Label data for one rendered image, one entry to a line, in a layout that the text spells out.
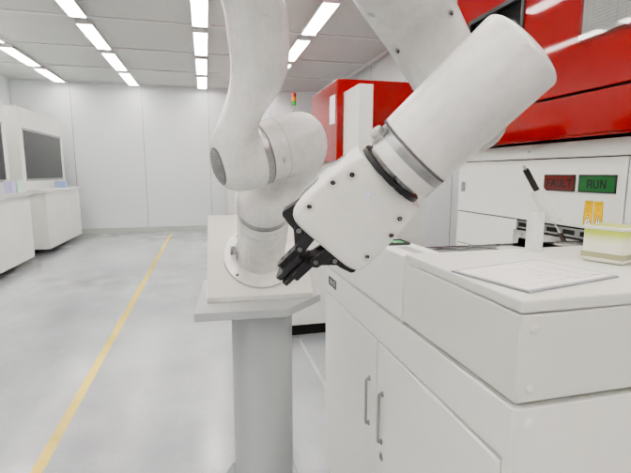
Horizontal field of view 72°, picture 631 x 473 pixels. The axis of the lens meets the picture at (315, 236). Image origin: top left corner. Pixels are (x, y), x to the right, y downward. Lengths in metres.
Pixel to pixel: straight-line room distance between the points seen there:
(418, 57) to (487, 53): 0.13
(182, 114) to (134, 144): 1.05
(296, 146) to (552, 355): 0.53
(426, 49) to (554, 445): 0.56
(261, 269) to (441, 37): 0.73
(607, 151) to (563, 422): 0.82
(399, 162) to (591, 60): 1.02
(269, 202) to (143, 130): 8.15
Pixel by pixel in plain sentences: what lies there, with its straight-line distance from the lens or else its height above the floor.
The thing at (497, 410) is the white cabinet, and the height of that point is 0.79.
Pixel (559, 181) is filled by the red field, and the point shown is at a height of 1.10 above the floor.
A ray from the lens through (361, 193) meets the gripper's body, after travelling 0.43.
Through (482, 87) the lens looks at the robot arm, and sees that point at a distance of 0.41.
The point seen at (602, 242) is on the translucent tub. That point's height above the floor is 1.00.
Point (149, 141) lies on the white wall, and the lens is 9.00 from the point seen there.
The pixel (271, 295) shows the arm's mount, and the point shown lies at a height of 0.83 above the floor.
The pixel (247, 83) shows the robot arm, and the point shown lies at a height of 1.27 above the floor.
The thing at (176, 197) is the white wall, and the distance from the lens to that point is 8.95.
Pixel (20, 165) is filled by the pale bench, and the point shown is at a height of 1.23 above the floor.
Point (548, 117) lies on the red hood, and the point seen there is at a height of 1.29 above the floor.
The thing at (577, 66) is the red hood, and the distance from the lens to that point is 1.42.
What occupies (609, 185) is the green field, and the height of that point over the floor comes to 1.10.
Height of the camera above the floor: 1.13
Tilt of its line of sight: 8 degrees down
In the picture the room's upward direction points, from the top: straight up
